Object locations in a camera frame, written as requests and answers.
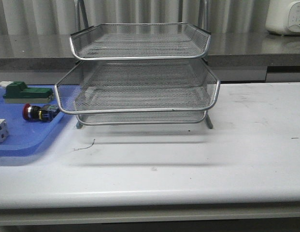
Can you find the silver mesh tray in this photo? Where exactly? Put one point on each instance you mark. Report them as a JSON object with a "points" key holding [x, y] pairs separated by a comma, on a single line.
{"points": [[166, 117], [140, 41], [147, 85]]}

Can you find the red emergency stop button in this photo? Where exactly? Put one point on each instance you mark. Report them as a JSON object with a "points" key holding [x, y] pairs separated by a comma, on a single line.
{"points": [[45, 113]]}

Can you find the blue plastic tray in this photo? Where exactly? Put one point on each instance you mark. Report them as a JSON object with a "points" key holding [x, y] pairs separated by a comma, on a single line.
{"points": [[24, 137]]}

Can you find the green terminal block component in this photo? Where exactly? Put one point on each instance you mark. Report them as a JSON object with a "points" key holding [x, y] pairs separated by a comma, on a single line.
{"points": [[20, 92]]}

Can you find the grey steel counter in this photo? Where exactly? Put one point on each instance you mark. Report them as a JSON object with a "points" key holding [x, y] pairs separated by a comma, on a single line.
{"points": [[233, 57]]}

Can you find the white grey cube connector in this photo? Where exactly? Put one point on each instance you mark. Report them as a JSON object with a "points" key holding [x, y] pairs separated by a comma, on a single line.
{"points": [[3, 130]]}

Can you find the white kitchen appliance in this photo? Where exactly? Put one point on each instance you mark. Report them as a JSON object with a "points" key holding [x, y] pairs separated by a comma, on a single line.
{"points": [[283, 17]]}

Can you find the silver metal rack frame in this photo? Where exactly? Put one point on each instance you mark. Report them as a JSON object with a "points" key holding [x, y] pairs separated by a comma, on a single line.
{"points": [[82, 23]]}

